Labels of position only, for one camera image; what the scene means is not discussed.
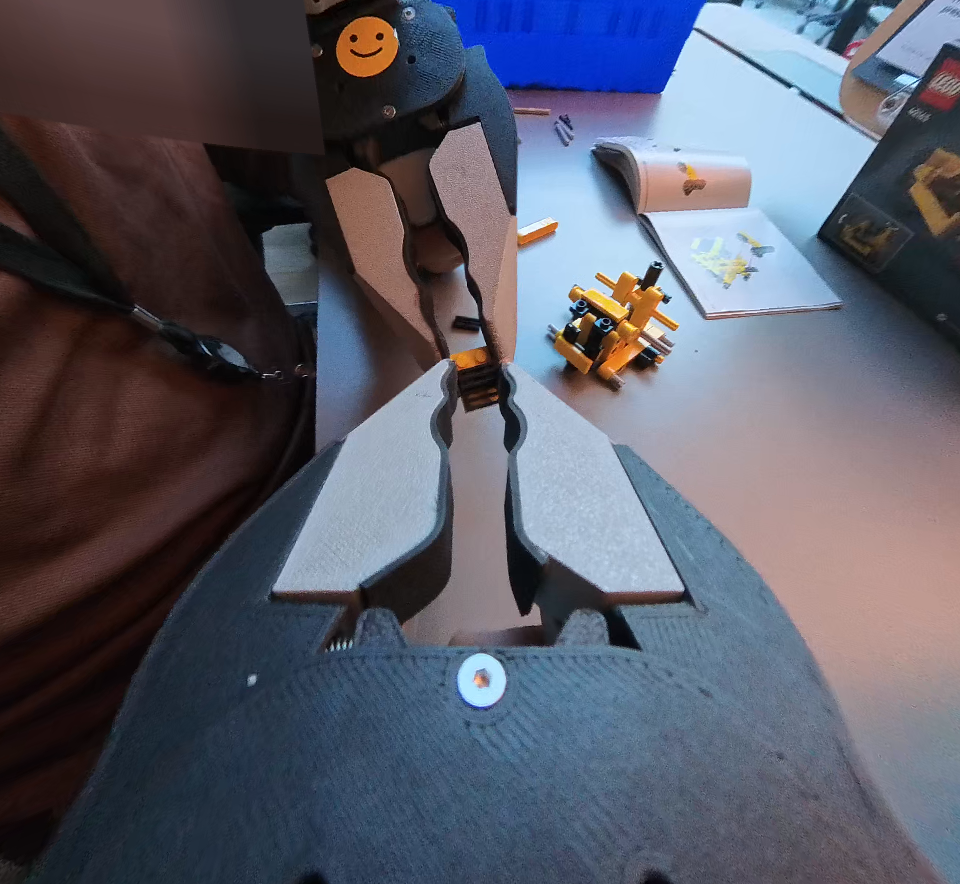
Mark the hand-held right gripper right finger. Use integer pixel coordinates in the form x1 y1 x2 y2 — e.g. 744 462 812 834
499 365 687 620

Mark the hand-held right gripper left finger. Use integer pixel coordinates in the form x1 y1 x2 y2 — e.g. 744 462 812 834
272 360 460 620

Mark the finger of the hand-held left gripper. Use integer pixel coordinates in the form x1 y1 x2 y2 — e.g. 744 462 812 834
429 119 520 363
324 169 451 367

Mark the yellow lego vehicle model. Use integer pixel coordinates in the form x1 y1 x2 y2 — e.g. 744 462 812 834
547 261 680 390

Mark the yellow black lego brick assembly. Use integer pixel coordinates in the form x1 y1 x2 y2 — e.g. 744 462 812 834
450 346 502 414

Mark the lego instruction booklet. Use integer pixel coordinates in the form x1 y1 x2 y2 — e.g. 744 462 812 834
591 136 845 321

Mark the dark lego set box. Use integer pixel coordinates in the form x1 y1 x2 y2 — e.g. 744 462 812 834
817 44 960 345

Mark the person's left hand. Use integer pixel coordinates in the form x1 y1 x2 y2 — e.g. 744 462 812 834
412 218 469 275

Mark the blue plastic bin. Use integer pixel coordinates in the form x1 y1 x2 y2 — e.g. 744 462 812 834
423 0 723 96

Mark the person's brown shirt torso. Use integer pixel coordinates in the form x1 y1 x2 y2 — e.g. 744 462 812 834
0 115 320 862

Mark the round wooden display board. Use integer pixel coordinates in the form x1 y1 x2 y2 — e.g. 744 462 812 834
840 0 960 142

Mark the printed instruction sheet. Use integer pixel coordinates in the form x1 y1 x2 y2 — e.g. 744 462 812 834
877 0 960 75

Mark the black lanyard strap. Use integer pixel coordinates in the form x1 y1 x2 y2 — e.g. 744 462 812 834
0 220 151 322

